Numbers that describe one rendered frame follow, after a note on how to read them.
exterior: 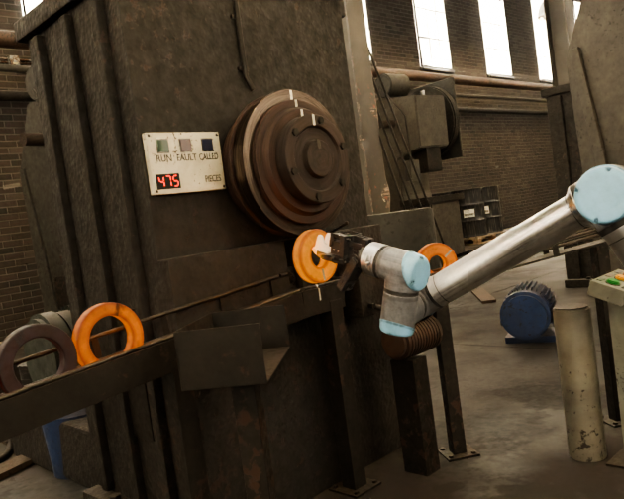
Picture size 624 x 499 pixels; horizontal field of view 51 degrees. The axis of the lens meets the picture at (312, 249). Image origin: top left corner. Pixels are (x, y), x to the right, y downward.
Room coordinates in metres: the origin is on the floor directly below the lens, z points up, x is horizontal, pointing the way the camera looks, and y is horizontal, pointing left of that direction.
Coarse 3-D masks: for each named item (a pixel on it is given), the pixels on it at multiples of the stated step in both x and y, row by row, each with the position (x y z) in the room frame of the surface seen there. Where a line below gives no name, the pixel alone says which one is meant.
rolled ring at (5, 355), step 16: (16, 336) 1.46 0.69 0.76; (32, 336) 1.49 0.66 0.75; (48, 336) 1.51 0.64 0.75; (64, 336) 1.54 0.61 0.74; (0, 352) 1.44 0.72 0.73; (16, 352) 1.46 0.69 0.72; (64, 352) 1.54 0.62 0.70; (0, 368) 1.43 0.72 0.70; (64, 368) 1.53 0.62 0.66; (0, 384) 1.44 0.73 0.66; (16, 384) 1.45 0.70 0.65
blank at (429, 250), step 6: (426, 246) 2.33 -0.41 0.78; (432, 246) 2.33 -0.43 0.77; (438, 246) 2.33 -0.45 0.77; (444, 246) 2.33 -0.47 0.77; (420, 252) 2.32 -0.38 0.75; (426, 252) 2.32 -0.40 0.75; (432, 252) 2.32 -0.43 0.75; (438, 252) 2.33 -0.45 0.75; (444, 252) 2.33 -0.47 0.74; (450, 252) 2.34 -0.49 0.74; (444, 258) 2.34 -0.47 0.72; (450, 258) 2.34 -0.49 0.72; (456, 258) 2.34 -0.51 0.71; (444, 264) 2.35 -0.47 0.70; (450, 264) 2.33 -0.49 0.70
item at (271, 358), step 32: (224, 320) 1.72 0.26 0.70; (256, 320) 1.70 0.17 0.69; (192, 352) 1.46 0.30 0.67; (224, 352) 1.45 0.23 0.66; (256, 352) 1.43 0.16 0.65; (192, 384) 1.46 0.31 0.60; (224, 384) 1.45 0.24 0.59; (256, 384) 1.58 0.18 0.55; (256, 416) 1.57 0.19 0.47; (256, 448) 1.57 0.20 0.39; (256, 480) 1.57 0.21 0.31
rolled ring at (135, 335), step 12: (84, 312) 1.60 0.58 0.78; (96, 312) 1.60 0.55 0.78; (108, 312) 1.62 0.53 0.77; (120, 312) 1.64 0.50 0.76; (132, 312) 1.67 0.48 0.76; (84, 324) 1.57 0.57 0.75; (132, 324) 1.66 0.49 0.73; (72, 336) 1.57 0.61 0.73; (84, 336) 1.57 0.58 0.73; (132, 336) 1.67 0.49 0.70; (84, 348) 1.57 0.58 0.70; (132, 348) 1.66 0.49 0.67; (84, 360) 1.56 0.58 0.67; (96, 360) 1.58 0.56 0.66
